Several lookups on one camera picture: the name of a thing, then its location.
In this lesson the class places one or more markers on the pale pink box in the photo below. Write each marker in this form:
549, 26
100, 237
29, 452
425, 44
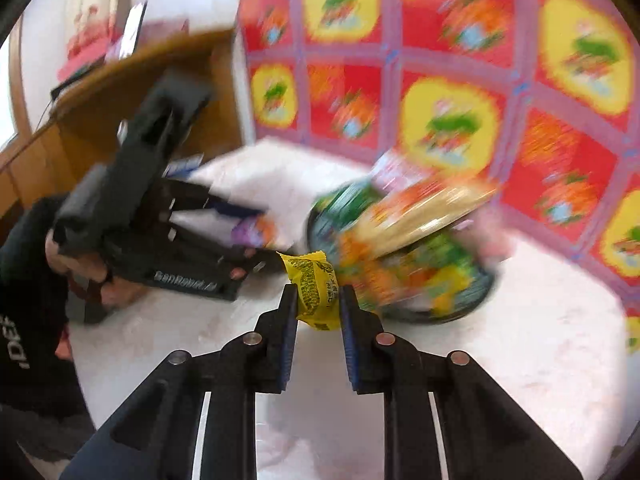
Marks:
167, 30

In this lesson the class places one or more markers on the dark green pea packet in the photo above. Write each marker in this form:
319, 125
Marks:
350, 205

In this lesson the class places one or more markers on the red floral printed cloth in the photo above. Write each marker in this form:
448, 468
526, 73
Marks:
450, 85

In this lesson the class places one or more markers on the wooden window frame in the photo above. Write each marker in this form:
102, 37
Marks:
12, 95

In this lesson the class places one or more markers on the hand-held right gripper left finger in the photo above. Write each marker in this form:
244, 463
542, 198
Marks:
289, 350

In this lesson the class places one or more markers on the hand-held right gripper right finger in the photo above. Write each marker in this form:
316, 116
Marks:
350, 355

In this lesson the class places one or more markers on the long orange snack packet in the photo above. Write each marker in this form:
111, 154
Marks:
425, 220

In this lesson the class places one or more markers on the purple upright card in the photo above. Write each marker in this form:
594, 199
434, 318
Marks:
131, 30

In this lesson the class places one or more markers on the person's left hand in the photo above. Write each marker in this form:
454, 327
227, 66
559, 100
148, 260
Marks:
120, 292

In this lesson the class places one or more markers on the person's left forearm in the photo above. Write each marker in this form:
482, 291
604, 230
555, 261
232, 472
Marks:
30, 310

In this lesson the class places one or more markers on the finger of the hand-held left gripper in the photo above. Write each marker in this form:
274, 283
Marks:
200, 197
225, 255

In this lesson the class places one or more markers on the green crinkled snack packet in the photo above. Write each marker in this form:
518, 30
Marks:
445, 255

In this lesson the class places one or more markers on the maroon pink snack packet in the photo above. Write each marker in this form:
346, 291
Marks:
482, 245

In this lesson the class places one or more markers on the wooden cabinet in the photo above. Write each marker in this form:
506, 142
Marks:
85, 105

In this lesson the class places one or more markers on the orange clear snack packet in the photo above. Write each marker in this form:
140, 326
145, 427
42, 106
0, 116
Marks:
370, 270

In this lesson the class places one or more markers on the small yellow candy packet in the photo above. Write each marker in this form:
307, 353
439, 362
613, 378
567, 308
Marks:
312, 285

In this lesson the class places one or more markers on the pink red box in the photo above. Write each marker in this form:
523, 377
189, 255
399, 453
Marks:
85, 50

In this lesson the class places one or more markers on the blue white flat box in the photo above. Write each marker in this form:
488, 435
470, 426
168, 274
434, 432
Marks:
185, 166

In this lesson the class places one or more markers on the purple snack packet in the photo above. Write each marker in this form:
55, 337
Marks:
250, 232

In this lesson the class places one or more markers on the dark round snack tray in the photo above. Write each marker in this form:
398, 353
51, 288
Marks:
425, 317

